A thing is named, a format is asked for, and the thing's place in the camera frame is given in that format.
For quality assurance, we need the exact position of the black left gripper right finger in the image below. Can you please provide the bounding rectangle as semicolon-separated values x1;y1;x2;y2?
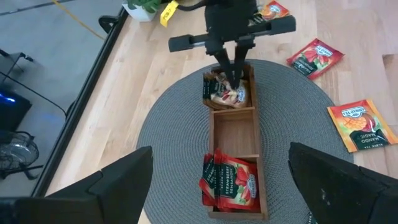
287;142;398;224

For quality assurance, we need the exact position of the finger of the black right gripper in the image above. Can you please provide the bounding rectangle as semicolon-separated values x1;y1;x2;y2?
213;47;235;90
233;44;250;90

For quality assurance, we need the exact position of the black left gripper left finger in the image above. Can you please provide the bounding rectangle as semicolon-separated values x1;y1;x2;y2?
46;146;154;224

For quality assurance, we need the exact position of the wooden three-compartment tea box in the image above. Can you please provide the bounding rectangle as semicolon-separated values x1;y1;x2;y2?
201;63;269;222

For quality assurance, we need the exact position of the orange mango tea packet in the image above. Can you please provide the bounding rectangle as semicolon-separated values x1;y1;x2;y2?
253;0;290;21
326;99;398;154

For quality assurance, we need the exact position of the yellow paper tag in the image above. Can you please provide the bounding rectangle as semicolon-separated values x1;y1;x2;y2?
159;0;180;28

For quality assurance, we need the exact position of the grey round woven placemat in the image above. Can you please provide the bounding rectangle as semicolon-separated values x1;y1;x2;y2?
136;58;354;224

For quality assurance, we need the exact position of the green plant in white pot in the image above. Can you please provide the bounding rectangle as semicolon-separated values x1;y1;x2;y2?
122;0;163;23

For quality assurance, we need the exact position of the black computer case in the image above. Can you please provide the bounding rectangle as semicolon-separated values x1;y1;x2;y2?
0;89;33;132

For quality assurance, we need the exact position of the black table edge frame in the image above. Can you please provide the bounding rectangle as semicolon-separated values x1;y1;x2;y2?
30;6;131;198

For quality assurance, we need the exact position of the black wire fan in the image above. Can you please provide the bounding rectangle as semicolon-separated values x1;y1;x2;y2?
0;130;40;181

